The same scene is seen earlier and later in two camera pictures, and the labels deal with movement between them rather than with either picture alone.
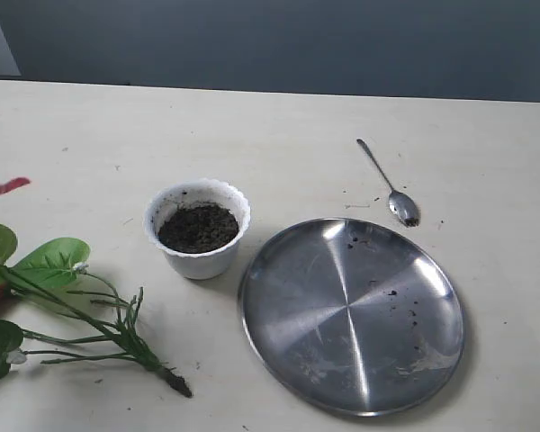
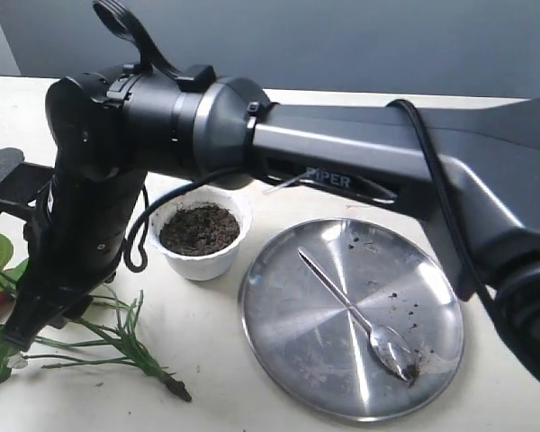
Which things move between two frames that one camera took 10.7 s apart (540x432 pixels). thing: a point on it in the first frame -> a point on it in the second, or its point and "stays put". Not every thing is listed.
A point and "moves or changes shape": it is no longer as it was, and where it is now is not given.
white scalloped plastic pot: (199, 222) stays put
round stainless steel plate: (354, 316) stays put
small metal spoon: (402, 206) moves or changes shape
